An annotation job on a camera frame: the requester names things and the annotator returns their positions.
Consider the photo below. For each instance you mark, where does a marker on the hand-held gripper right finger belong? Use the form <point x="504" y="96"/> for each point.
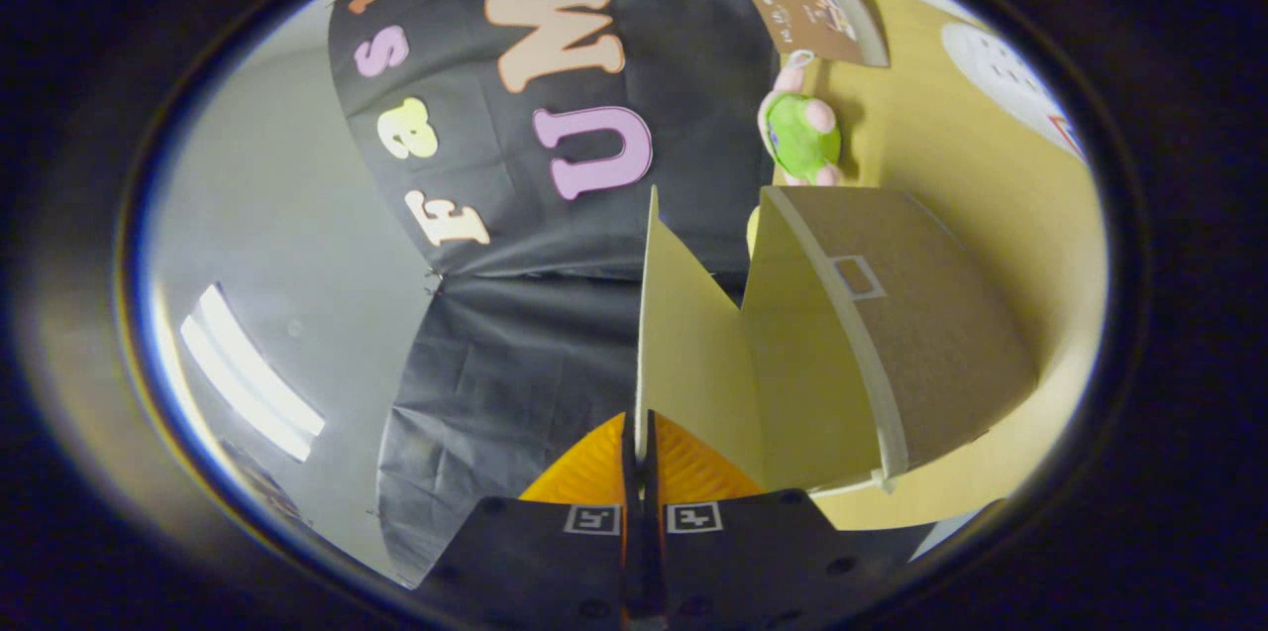
<point x="753" y="557"/>

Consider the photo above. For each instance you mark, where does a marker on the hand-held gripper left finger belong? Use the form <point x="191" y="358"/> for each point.
<point x="535" y="562"/>

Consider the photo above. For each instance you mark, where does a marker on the beige fabric storage box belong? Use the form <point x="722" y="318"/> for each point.
<point x="921" y="334"/>

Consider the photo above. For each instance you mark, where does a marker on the black backdrop cloth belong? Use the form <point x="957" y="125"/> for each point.
<point x="475" y="364"/>

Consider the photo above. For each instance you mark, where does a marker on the ceiling light panel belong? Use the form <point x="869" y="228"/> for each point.
<point x="253" y="378"/>

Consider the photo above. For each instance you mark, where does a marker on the green and pink plush toy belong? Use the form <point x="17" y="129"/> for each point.
<point x="800" y="141"/>

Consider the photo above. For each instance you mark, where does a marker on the brown cover book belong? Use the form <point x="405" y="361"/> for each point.
<point x="812" y="17"/>

